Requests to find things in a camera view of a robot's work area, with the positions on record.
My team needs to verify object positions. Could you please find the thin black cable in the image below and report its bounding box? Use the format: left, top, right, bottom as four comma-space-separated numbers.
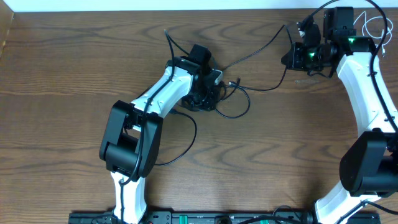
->
222, 24, 294, 93

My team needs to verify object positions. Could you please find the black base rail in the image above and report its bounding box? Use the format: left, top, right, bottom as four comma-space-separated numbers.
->
68, 210, 382, 224

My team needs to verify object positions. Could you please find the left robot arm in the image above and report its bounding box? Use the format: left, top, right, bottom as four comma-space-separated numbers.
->
99, 57, 223, 223

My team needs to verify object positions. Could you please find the white USB cable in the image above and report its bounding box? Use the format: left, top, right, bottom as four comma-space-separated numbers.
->
353, 11, 394, 58

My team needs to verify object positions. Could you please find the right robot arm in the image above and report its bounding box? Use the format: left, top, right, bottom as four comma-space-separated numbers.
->
281, 7, 397, 223

